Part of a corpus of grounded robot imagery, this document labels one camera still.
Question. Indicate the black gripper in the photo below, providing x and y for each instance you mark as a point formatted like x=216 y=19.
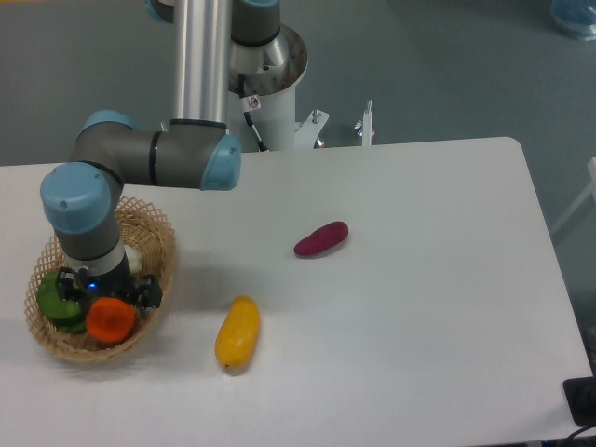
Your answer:
x=144 y=293

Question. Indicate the orange fruit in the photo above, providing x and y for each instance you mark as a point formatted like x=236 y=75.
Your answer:
x=110 y=320

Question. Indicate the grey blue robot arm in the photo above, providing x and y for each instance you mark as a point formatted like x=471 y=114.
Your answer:
x=196 y=151

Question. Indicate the woven wicker basket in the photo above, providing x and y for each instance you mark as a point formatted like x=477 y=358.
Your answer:
x=145 y=228

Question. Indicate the green bok choy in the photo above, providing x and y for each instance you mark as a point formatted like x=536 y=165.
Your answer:
x=68 y=317

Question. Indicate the yellow mango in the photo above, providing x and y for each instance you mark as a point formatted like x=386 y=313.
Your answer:
x=237 y=338

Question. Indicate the purple sweet potato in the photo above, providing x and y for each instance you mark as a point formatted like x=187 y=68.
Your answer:
x=322 y=240

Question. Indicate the black device at edge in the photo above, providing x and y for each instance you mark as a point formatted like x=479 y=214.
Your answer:
x=580 y=396

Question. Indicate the blue bag in corner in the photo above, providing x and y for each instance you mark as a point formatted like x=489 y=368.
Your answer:
x=575 y=17

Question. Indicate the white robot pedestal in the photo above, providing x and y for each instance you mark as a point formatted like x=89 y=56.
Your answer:
x=244 y=75

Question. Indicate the white clamp bracket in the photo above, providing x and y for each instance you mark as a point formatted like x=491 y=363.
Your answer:
x=364 y=128

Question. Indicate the white frame at right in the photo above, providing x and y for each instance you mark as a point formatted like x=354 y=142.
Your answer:
x=579 y=208

